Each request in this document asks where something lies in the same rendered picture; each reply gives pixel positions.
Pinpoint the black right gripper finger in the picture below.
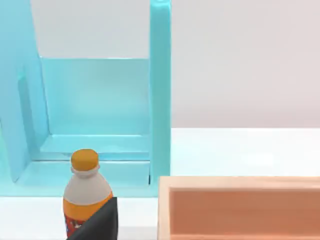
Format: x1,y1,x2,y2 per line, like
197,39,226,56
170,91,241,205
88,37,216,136
66,196,119,240

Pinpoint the orange bottle with orange cap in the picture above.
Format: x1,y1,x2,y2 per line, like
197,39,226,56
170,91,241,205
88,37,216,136
62,149,114,238

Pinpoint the light blue rack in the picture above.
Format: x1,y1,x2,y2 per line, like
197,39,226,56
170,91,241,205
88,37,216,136
0,0,172,198

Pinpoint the shallow salmon-coloured box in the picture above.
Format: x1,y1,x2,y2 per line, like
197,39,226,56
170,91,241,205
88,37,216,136
156,175,320,240

